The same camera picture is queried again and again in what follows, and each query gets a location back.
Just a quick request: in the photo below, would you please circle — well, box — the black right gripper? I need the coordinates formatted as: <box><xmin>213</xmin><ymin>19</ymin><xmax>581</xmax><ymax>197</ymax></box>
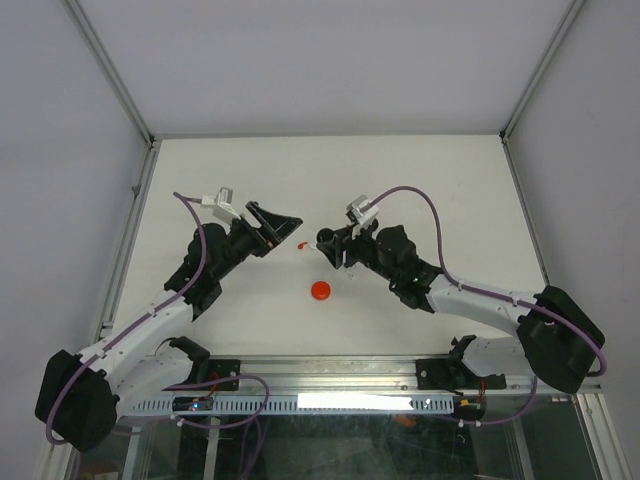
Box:
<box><xmin>317</xmin><ymin>219</ymin><xmax>400</xmax><ymax>285</ymax></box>

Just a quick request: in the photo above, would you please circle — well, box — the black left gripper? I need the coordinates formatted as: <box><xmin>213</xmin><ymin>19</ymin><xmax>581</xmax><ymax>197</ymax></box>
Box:
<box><xmin>213</xmin><ymin>202</ymin><xmax>302</xmax><ymax>281</ymax></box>

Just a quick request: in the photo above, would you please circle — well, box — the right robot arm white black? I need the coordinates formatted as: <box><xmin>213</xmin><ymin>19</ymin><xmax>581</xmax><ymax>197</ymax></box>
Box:
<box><xmin>316</xmin><ymin>225</ymin><xmax>606</xmax><ymax>394</ymax></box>

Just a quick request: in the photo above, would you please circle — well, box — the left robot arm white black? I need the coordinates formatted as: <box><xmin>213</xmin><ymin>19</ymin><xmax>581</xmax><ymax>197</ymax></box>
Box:
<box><xmin>34</xmin><ymin>201</ymin><xmax>303</xmax><ymax>453</ymax></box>

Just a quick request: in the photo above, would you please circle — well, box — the red round charging case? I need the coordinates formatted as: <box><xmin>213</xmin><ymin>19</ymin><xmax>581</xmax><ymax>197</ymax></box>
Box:
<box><xmin>310</xmin><ymin>280</ymin><xmax>332</xmax><ymax>301</ymax></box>

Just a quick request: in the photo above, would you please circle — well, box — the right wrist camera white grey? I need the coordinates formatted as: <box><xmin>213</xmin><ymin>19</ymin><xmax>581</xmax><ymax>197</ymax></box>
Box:
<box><xmin>345</xmin><ymin>195</ymin><xmax>379</xmax><ymax>238</ymax></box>

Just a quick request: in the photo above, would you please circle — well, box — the wrist camera white grey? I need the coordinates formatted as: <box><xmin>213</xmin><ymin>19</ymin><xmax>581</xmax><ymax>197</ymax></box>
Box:
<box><xmin>200</xmin><ymin>187</ymin><xmax>240</xmax><ymax>225</ymax></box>
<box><xmin>345</xmin><ymin>195</ymin><xmax>379</xmax><ymax>238</ymax></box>

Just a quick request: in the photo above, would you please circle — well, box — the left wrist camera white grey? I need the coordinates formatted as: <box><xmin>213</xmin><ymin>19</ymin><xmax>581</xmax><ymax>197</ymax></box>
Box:
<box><xmin>200</xmin><ymin>187</ymin><xmax>240</xmax><ymax>225</ymax></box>

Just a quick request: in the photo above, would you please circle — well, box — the aluminium frame post left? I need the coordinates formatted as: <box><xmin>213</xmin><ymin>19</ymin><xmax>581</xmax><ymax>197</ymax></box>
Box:
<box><xmin>62</xmin><ymin>0</ymin><xmax>156</xmax><ymax>146</ymax></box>

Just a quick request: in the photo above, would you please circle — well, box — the aluminium frame post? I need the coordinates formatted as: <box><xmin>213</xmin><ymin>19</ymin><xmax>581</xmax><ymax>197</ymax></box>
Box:
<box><xmin>62</xmin><ymin>0</ymin><xmax>156</xmax><ymax>146</ymax></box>
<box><xmin>499</xmin><ymin>0</ymin><xmax>591</xmax><ymax>143</ymax></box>

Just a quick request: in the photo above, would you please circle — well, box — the aluminium mounting rail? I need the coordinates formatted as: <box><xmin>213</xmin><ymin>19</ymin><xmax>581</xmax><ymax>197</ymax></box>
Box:
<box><xmin>119</xmin><ymin>352</ymin><xmax>599</xmax><ymax>399</ymax></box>

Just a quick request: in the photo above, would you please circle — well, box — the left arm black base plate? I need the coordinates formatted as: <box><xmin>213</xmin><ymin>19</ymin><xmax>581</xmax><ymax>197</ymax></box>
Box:
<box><xmin>186</xmin><ymin>358</ymin><xmax>241</xmax><ymax>393</ymax></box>

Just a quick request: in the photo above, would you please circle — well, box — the white slotted cable duct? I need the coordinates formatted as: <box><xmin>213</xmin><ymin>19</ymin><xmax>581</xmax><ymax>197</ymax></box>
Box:
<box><xmin>123</xmin><ymin>392</ymin><xmax>454</xmax><ymax>417</ymax></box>

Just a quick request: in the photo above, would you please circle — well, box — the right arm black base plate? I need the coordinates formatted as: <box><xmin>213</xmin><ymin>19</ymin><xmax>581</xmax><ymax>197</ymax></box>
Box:
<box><xmin>414</xmin><ymin>357</ymin><xmax>507</xmax><ymax>392</ymax></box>

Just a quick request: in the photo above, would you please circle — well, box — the aluminium frame post right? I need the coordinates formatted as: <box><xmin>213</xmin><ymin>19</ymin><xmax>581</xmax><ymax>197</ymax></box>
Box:
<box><xmin>499</xmin><ymin>0</ymin><xmax>591</xmax><ymax>143</ymax></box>

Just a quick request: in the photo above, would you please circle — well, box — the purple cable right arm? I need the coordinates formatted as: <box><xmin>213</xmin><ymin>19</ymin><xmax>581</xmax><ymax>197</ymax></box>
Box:
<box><xmin>369</xmin><ymin>185</ymin><xmax>609</xmax><ymax>428</ymax></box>

